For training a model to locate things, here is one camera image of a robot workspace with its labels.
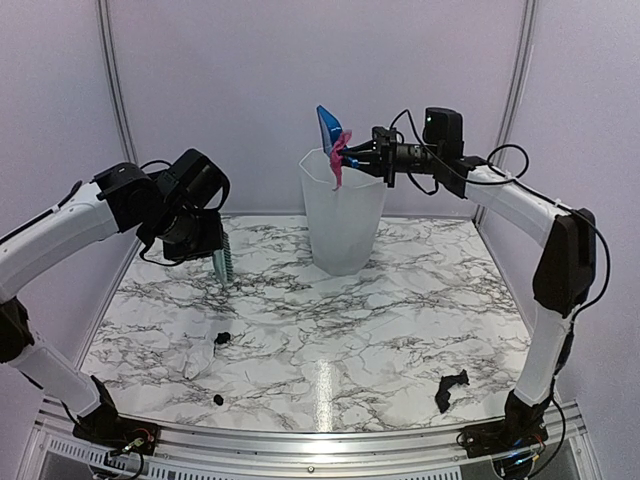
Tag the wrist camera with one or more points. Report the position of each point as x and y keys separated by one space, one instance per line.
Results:
x=443 y=132
x=199 y=180

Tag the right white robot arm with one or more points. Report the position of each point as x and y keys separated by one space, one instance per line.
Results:
x=566 y=269

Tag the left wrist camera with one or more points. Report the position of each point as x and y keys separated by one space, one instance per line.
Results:
x=199 y=180

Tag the right aluminium corner post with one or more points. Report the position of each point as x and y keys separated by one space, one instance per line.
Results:
x=519 y=72

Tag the aluminium front frame rail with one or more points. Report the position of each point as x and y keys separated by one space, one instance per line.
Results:
x=190 y=452

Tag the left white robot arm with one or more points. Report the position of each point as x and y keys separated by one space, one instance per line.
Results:
x=170 y=205

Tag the aluminium corner post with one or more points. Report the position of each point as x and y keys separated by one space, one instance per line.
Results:
x=519 y=72
x=114 y=84

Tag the blue plastic dustpan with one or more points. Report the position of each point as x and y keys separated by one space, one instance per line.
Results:
x=331 y=132

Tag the small black paper scrap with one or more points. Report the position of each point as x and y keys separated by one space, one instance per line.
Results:
x=222 y=338

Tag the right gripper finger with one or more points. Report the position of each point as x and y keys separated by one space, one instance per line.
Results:
x=368 y=148
x=374 y=169

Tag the green hand brush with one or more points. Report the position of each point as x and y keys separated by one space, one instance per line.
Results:
x=223 y=263

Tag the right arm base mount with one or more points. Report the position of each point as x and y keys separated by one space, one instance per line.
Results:
x=522 y=426

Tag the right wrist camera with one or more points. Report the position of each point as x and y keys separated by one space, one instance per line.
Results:
x=443 y=132

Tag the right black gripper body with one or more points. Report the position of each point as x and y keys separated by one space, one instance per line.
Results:
x=389 y=156

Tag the white crumpled paper scrap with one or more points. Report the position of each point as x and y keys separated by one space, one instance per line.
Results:
x=197 y=359

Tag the translucent white plastic bin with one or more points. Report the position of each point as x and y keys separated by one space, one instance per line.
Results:
x=342 y=221

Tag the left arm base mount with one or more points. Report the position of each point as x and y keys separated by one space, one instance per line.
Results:
x=104 y=425

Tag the left aluminium corner post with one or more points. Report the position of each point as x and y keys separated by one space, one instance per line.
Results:
x=114 y=84

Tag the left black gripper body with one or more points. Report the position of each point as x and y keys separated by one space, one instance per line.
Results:
x=186 y=238

